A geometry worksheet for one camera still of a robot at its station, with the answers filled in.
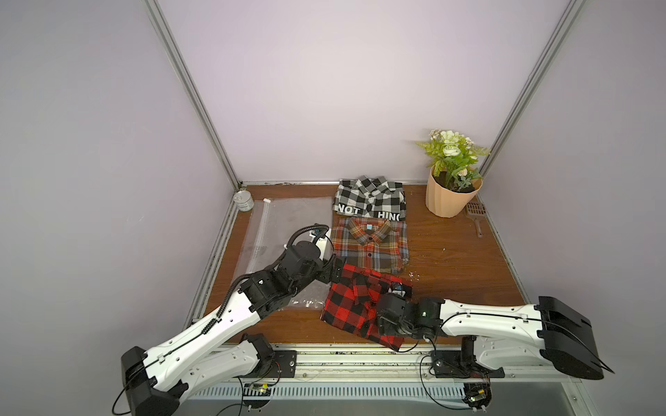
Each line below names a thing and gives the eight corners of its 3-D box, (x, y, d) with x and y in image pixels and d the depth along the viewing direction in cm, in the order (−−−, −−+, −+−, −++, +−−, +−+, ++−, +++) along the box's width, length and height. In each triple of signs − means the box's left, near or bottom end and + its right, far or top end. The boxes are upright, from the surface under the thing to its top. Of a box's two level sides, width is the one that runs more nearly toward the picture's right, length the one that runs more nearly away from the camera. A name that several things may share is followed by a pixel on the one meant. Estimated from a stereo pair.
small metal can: (235, 211, 113) (230, 203, 109) (239, 199, 118) (235, 191, 114) (252, 211, 113) (248, 203, 109) (255, 199, 118) (252, 191, 114)
